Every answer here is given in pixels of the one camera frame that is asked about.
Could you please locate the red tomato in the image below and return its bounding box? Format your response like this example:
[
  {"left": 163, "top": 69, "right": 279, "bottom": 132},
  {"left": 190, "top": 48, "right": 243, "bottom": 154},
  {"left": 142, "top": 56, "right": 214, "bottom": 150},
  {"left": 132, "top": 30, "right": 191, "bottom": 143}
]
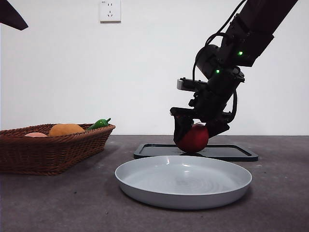
[{"left": 176, "top": 123, "right": 210, "bottom": 153}]

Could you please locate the orange fruit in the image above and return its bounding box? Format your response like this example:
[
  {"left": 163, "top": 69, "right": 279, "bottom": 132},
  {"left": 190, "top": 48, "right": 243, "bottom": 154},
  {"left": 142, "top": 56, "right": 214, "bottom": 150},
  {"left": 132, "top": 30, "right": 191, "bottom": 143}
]
[{"left": 48, "top": 123, "right": 85, "bottom": 138}]

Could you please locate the green chili pepper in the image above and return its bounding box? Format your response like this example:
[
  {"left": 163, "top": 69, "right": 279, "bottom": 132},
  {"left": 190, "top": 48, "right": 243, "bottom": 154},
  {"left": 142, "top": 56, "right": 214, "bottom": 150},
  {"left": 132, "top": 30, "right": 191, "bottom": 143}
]
[{"left": 86, "top": 117, "right": 112, "bottom": 131}]

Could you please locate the white wall socket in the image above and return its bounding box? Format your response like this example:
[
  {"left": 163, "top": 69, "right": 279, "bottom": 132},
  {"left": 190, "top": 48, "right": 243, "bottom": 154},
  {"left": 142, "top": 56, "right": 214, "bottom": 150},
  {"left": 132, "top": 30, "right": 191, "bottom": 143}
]
[{"left": 100, "top": 0, "right": 122, "bottom": 24}]

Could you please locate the pale grey round plate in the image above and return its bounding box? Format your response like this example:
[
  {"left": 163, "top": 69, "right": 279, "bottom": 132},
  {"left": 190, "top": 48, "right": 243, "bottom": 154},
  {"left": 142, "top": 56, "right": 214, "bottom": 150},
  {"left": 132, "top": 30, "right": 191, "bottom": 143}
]
[{"left": 114, "top": 155, "right": 253, "bottom": 210}]

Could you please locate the pink peach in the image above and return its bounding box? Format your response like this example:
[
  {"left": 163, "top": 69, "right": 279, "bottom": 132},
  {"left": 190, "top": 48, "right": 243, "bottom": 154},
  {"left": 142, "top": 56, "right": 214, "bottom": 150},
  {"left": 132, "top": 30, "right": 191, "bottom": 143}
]
[{"left": 23, "top": 132, "right": 48, "bottom": 138}]

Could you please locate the brown wicker basket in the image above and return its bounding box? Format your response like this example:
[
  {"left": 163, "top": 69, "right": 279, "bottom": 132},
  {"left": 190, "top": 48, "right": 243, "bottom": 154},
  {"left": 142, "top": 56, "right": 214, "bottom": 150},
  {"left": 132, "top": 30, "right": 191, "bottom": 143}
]
[{"left": 0, "top": 123, "right": 116, "bottom": 176}]

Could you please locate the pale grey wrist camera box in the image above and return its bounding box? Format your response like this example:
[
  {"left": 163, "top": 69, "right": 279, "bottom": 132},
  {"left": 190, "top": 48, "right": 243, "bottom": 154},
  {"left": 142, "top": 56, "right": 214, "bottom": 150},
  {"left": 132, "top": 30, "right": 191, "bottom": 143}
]
[{"left": 177, "top": 77, "right": 209, "bottom": 92}]

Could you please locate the black rectangular tray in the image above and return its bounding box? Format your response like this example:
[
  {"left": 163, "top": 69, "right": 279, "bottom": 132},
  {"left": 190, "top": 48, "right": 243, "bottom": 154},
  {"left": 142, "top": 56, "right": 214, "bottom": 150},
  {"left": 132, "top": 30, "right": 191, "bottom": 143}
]
[{"left": 133, "top": 144, "right": 259, "bottom": 162}]

